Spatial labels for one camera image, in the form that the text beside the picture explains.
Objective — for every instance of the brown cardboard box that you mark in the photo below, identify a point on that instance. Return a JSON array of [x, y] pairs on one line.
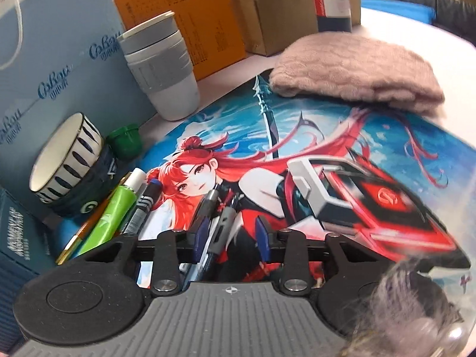
[[279, 7]]

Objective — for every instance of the printed figure desk mat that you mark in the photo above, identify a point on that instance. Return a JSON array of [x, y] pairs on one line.
[[334, 130]]

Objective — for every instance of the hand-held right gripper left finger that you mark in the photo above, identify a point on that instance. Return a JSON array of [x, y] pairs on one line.
[[196, 243]]

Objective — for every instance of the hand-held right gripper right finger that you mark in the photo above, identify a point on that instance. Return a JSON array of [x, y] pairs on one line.
[[263, 240]]

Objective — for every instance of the dark blue storage box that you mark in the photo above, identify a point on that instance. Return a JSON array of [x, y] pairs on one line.
[[22, 253]]

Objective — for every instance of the black sofa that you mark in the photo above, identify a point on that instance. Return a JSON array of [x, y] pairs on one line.
[[438, 3]]

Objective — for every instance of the orange cardboard box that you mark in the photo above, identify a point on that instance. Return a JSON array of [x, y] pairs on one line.
[[200, 11]]

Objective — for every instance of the black marker pen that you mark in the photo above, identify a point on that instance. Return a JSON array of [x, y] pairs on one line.
[[143, 204]]

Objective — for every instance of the green highlighter with white cap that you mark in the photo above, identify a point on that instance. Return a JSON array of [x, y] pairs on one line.
[[111, 215]]

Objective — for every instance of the gold and orange pen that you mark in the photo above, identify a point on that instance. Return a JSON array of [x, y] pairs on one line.
[[89, 225]]

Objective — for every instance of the blue pad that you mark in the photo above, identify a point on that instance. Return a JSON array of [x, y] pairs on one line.
[[401, 9]]

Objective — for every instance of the white blue-striped bowl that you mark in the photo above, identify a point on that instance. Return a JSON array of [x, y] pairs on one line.
[[80, 152]]

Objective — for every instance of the dark blue patterned bowl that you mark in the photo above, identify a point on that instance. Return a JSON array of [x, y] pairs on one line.
[[93, 189]]

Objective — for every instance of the light blue paper bag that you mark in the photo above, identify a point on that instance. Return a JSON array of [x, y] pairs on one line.
[[67, 29]]

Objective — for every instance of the grey and white cup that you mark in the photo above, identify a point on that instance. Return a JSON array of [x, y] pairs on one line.
[[163, 70]]

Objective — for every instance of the pink fuzzy cloth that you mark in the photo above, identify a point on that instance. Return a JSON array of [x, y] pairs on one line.
[[353, 70]]

